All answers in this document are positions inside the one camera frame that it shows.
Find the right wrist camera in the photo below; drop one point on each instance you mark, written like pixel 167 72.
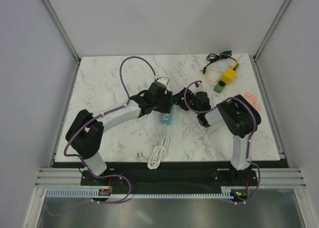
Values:
pixel 198 87

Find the green power strip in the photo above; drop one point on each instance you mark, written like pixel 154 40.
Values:
pixel 221 85

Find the aluminium frame post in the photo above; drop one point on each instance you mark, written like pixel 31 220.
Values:
pixel 55 19
pixel 270 31

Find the left aluminium frame post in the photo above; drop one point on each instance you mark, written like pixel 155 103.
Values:
pixel 55 19

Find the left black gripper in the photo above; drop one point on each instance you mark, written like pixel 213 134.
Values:
pixel 166 106

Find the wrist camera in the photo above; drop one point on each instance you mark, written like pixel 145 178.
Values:
pixel 163 80
pixel 198 87

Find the white slotted cable duct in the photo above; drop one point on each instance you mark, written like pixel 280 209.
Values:
pixel 100 193

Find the yellow cube socket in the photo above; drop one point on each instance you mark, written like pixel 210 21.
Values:
pixel 228 75

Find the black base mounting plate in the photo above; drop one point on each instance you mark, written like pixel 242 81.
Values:
pixel 171 177

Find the pink cube socket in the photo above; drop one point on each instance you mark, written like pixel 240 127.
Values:
pixel 252 100

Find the teal power strip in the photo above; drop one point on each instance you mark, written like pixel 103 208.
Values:
pixel 166 118

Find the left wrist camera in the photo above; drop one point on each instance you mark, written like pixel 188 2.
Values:
pixel 163 80

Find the right aluminium frame post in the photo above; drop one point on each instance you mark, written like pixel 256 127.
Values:
pixel 270 31

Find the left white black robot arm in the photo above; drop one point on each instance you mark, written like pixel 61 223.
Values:
pixel 86 131

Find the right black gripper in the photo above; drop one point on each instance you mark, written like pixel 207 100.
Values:
pixel 177 97

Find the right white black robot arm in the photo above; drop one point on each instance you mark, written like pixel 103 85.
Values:
pixel 240 117

